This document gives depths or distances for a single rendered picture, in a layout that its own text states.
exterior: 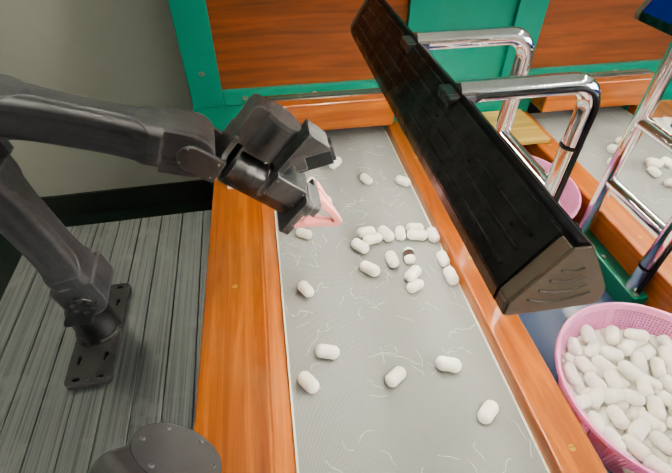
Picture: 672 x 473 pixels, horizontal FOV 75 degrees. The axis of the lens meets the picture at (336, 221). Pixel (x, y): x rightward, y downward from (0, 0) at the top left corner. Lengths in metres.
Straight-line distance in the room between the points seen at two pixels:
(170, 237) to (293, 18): 0.53
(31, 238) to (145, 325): 0.26
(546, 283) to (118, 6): 1.67
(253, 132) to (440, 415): 0.44
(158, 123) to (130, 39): 1.29
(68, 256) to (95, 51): 1.27
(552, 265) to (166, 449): 0.27
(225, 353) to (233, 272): 0.15
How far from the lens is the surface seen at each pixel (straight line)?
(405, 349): 0.68
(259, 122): 0.56
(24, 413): 0.84
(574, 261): 0.34
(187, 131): 0.56
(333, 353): 0.65
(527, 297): 0.35
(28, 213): 0.66
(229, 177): 0.59
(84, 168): 2.16
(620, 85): 1.32
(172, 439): 0.32
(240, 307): 0.70
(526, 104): 1.27
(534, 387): 0.67
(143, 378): 0.79
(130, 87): 1.92
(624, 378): 0.79
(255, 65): 1.04
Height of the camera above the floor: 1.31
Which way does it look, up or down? 42 degrees down
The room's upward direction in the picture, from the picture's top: straight up
